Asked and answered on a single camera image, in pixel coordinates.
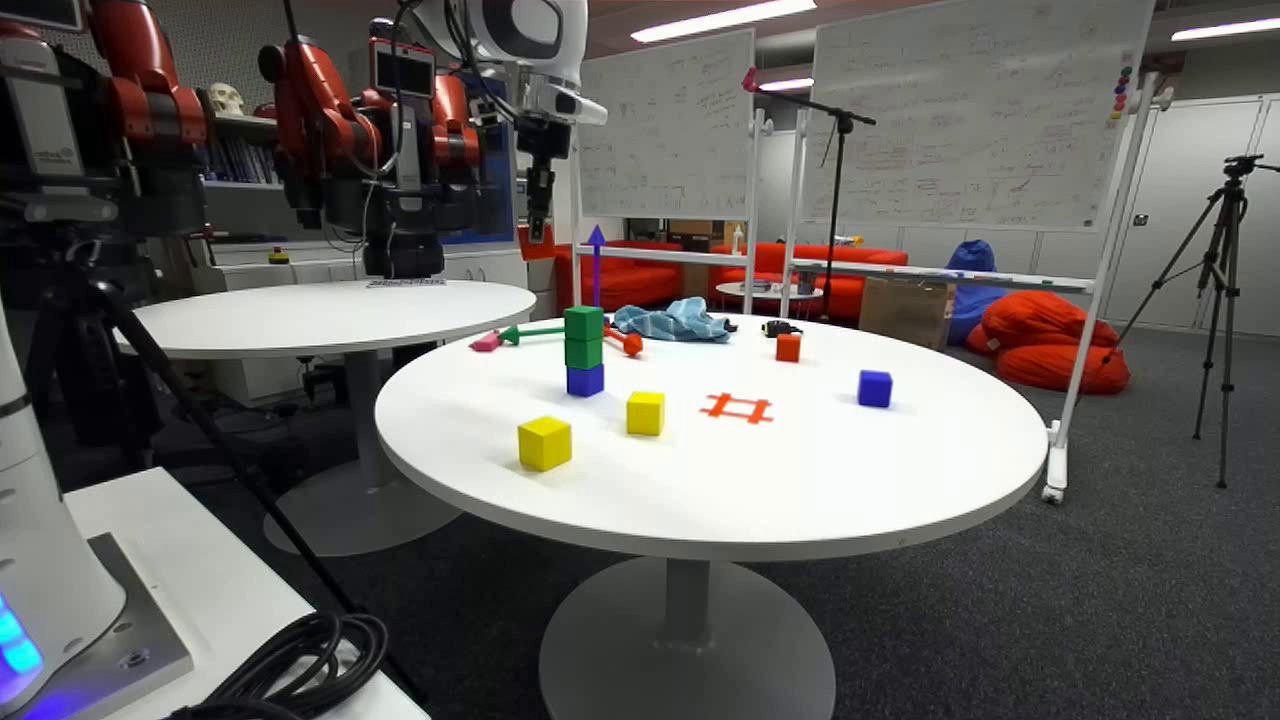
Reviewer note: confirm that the yellow block near edge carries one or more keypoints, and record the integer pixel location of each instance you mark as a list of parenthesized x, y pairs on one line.
[(546, 442)]

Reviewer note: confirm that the green block stack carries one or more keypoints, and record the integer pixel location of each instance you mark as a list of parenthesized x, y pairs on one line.
[(583, 337)]

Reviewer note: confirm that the red baxter robot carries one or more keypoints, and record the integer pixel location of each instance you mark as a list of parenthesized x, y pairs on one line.
[(100, 130)]

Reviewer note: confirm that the black microphone stand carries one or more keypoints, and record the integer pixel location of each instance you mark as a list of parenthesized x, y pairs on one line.
[(842, 125)]

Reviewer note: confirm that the light blue crumpled cloth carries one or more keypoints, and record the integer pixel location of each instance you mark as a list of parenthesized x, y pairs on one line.
[(685, 321)]

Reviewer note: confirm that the pink crumpled object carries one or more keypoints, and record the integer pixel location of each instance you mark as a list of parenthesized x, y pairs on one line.
[(490, 341)]

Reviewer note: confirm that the round white pedestal table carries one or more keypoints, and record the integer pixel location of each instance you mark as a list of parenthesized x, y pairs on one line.
[(685, 621)]

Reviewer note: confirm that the coloured axis arrow marker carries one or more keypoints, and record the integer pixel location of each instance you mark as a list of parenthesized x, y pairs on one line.
[(631, 341)]

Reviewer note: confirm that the orange hash marker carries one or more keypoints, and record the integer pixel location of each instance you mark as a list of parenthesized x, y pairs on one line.
[(731, 404)]

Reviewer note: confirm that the white device with blue light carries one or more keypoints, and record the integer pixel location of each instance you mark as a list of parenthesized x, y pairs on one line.
[(78, 631)]

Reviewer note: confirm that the orange bean bag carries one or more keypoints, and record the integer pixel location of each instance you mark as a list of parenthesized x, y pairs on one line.
[(1038, 337)]

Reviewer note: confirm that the small orange block far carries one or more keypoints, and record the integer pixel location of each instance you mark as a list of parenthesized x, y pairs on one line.
[(789, 348)]

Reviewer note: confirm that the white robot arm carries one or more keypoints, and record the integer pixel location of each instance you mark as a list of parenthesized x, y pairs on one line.
[(543, 46)]

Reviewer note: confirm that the blue block under stack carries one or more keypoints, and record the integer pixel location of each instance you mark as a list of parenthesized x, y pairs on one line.
[(586, 381)]

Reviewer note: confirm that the yellow block near stack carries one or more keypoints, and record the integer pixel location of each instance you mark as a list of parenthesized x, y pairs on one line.
[(645, 414)]

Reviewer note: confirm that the black camera tripod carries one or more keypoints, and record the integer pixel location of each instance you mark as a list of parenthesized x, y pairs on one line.
[(1210, 255)]

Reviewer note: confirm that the whiteboard on stand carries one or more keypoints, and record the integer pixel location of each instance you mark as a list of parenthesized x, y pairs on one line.
[(990, 114)]

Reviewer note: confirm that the loose blue block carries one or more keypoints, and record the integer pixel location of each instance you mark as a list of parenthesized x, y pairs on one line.
[(875, 390)]

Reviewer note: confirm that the red sofa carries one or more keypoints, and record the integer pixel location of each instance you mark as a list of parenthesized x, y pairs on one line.
[(659, 283)]

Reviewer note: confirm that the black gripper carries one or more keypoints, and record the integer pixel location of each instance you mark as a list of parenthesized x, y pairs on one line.
[(543, 140)]

